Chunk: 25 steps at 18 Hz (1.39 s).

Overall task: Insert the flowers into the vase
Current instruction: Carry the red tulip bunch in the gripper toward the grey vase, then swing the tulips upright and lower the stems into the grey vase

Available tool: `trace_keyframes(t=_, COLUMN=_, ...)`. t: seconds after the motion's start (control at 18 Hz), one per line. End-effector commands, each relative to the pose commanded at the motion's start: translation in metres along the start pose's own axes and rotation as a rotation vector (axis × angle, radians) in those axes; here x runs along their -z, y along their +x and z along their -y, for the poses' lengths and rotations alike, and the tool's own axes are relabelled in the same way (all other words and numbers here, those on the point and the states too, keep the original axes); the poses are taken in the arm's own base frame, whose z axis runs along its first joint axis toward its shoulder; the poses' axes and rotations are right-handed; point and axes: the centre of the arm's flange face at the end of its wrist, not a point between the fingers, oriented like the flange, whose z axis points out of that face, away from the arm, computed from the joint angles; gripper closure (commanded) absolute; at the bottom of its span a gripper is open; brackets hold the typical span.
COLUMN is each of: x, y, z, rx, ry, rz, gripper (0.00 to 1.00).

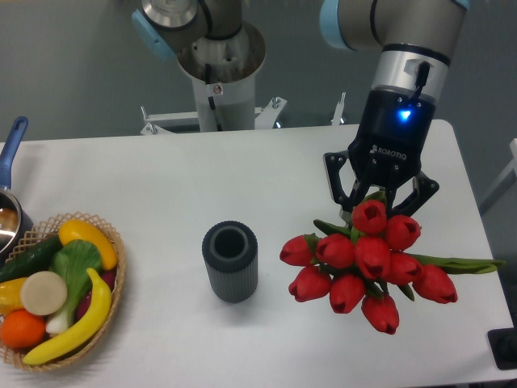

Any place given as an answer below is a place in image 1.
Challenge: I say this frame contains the dark grey ribbed vase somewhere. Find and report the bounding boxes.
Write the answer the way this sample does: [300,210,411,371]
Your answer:
[202,221,259,303]

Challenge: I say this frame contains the green cucumber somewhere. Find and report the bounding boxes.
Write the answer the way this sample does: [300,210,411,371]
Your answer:
[1,236,63,282]

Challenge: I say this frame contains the woven wicker basket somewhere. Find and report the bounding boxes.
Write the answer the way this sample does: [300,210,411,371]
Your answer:
[1,212,126,372]

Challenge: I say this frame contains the dark red vegetable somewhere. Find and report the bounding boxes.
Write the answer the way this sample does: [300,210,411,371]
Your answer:
[75,269,116,321]

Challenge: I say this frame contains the white metal base frame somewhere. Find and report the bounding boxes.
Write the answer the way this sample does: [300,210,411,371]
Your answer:
[140,91,347,136]

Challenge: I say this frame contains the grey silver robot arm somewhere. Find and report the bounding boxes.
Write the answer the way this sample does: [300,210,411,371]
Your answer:
[132,1,469,221]

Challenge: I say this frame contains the white frame at right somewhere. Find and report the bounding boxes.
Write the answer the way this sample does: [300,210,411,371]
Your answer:
[478,138,516,216]

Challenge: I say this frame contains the orange fruit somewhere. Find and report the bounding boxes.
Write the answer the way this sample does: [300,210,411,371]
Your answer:
[1,310,46,348]

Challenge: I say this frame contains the green bok choy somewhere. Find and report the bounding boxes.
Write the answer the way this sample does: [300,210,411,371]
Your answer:
[46,240,102,336]

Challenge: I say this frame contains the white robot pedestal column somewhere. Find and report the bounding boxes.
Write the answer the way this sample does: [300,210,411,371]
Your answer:
[177,22,266,133]

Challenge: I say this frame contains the round beige slice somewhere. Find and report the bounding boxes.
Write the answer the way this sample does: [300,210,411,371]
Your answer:
[20,271,68,316]

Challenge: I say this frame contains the blue handled saucepan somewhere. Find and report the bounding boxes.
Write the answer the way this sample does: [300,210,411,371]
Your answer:
[1,116,33,266]

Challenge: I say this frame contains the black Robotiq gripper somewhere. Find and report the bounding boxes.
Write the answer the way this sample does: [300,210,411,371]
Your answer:
[323,90,439,222]

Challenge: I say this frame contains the yellow squash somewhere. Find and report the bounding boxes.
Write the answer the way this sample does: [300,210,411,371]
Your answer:
[58,218,118,271]

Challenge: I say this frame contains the yellow banana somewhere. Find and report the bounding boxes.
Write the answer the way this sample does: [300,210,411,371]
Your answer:
[23,268,111,366]

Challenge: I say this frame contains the black device at edge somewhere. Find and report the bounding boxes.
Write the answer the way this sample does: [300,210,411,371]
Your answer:
[487,327,516,370]

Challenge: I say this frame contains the red tulip bouquet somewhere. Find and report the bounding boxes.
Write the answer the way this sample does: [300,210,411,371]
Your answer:
[280,192,504,335]

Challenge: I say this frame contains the yellow bell pepper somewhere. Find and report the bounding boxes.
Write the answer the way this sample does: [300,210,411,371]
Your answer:
[0,277,27,316]

